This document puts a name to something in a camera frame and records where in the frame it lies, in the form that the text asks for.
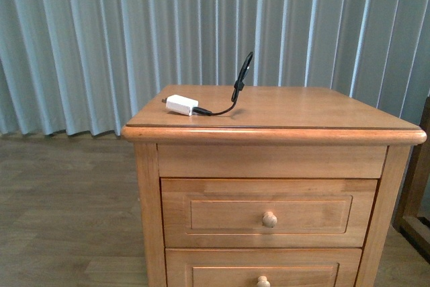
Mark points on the white charger with black cable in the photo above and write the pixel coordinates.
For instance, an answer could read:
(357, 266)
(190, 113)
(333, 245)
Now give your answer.
(187, 107)

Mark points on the wooden drawer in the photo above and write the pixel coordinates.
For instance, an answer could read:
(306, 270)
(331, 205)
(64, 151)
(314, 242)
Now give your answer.
(233, 213)
(262, 267)

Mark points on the wooden nightstand cabinet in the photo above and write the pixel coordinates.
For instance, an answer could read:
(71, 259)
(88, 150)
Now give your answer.
(273, 133)

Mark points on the light blue pleated curtain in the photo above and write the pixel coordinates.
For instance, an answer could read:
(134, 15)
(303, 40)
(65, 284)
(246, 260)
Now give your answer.
(89, 65)

